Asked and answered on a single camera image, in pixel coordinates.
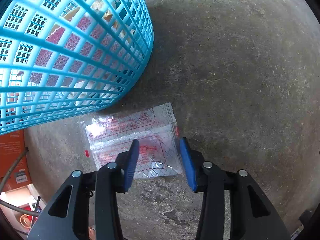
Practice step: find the clear red-print plastic bag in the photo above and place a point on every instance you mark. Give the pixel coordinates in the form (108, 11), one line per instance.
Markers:
(156, 131)

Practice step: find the blue plastic basket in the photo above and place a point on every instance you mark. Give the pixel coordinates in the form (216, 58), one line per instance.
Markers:
(25, 26)

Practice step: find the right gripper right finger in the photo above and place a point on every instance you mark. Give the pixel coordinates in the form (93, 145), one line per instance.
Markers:
(252, 214)

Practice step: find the pink knitted cloth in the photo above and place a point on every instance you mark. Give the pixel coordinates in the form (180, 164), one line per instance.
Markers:
(86, 49)

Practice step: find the orange cardboard box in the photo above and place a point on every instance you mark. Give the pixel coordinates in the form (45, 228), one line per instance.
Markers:
(12, 145)

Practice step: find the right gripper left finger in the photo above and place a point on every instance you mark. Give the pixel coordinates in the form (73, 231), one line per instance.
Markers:
(66, 214)

